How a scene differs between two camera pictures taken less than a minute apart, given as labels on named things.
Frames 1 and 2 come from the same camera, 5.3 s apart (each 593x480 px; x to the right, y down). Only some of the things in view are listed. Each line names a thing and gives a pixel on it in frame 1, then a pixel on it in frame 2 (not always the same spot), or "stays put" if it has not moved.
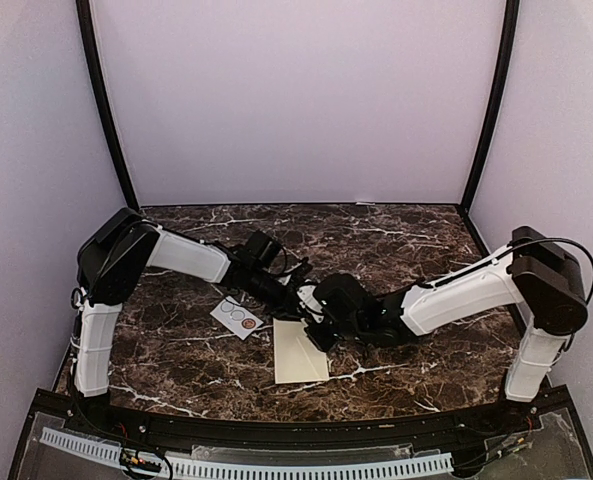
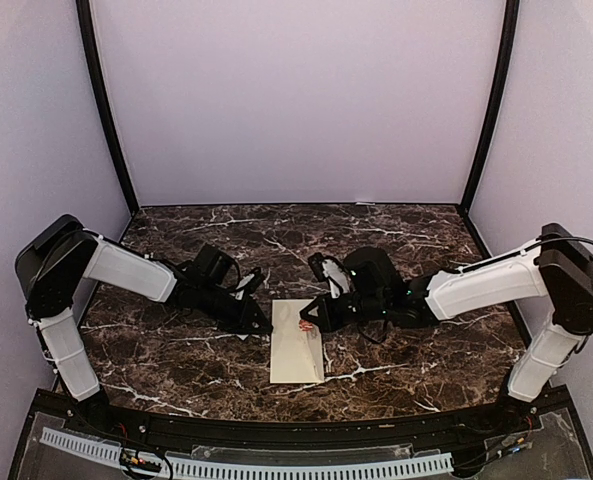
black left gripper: [288, 306] to [243, 321]
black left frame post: [85, 16] stays put
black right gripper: [321, 341] to [327, 322]
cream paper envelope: [297, 358] stays put
